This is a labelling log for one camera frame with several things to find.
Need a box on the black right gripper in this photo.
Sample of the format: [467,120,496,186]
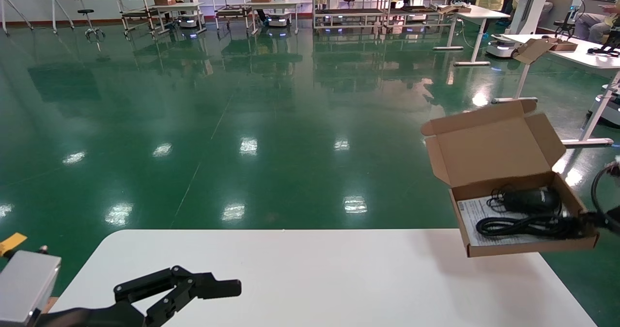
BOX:
[579,206,620,235]

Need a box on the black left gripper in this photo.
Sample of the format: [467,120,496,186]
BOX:
[34,266,242,327]

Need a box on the black power adapter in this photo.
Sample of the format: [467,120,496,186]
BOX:
[487,186,562,215]

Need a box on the black power cord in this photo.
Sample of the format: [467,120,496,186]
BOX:
[476,213,589,239]

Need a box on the white printed manual sheet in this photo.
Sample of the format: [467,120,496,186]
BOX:
[457,196,567,248]

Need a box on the brown cardboard storage box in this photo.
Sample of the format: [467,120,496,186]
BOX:
[420,99,600,258]

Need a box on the long white table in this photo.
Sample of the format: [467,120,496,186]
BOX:
[492,34,620,149]

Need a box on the seated person in yellow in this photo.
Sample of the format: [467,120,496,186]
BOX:
[575,0,620,44]

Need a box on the tall white robot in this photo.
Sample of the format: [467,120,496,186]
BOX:
[486,0,555,59]

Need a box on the white standing desk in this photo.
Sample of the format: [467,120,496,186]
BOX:
[433,5,511,67]

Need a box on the metal shelf rack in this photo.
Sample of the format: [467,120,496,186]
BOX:
[387,0,466,29]
[312,0,389,31]

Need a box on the metal trolley cart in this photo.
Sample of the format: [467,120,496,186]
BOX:
[212,0,252,31]
[115,0,158,36]

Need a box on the white work table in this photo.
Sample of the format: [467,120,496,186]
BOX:
[246,0,302,36]
[150,2,207,36]

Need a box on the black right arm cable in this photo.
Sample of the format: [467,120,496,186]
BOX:
[590,161,620,221]

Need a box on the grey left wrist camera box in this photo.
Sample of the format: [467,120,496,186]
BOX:
[0,246,62,327]

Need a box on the yellow cable tag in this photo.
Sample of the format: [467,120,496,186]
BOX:
[0,233,28,258]

